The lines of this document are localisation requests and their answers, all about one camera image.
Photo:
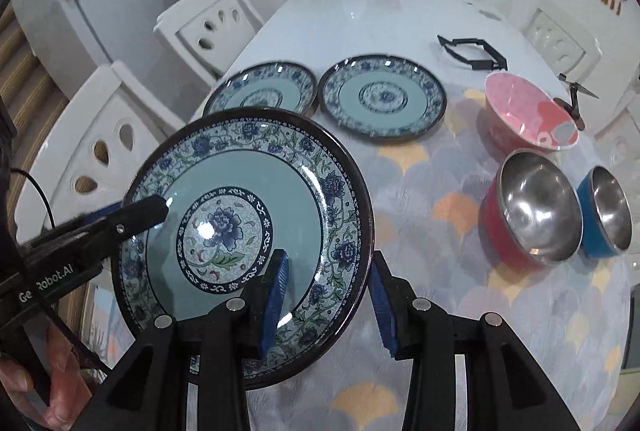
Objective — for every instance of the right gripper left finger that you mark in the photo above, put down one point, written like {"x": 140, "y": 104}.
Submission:
{"x": 269, "y": 298}

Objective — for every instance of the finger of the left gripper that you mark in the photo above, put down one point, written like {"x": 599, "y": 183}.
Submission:
{"x": 91, "y": 217}
{"x": 103, "y": 237}

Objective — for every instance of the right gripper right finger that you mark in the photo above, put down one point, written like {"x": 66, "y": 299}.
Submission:
{"x": 391, "y": 297}

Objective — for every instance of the red steel bowl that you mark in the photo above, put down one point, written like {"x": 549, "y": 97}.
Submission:
{"x": 531, "y": 213}

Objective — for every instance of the large blue floral plate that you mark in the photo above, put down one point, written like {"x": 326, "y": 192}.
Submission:
{"x": 383, "y": 97}

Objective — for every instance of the small blue floral plate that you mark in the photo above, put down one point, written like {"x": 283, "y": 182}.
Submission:
{"x": 278, "y": 84}

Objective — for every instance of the pink ceramic bowl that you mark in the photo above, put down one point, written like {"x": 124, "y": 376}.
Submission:
{"x": 521, "y": 115}

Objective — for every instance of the blue steel bowl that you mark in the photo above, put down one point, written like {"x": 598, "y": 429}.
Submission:
{"x": 608, "y": 227}

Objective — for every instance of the person's left hand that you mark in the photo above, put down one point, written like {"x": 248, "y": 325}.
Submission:
{"x": 69, "y": 393}

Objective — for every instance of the white chair near left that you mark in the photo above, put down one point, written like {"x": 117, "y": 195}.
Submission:
{"x": 94, "y": 150}

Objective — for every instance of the white chair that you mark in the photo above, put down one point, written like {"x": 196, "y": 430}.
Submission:
{"x": 565, "y": 45}
{"x": 208, "y": 35}
{"x": 94, "y": 150}
{"x": 617, "y": 140}

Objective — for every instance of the fan pattern tablecloth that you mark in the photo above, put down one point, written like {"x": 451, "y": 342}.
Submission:
{"x": 426, "y": 195}

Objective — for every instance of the white refrigerator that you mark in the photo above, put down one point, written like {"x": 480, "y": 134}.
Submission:
{"x": 71, "y": 38}

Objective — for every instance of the white chair far left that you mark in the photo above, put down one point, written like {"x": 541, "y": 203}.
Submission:
{"x": 208, "y": 35}

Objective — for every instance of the black phone stand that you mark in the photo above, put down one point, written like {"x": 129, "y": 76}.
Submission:
{"x": 572, "y": 108}

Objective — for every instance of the white chair far right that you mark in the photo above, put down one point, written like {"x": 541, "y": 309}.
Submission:
{"x": 565, "y": 45}

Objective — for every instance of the white chair near right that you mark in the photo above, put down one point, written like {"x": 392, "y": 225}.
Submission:
{"x": 617, "y": 140}

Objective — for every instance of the black plastic frame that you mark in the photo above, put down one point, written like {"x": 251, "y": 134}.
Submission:
{"x": 476, "y": 53}

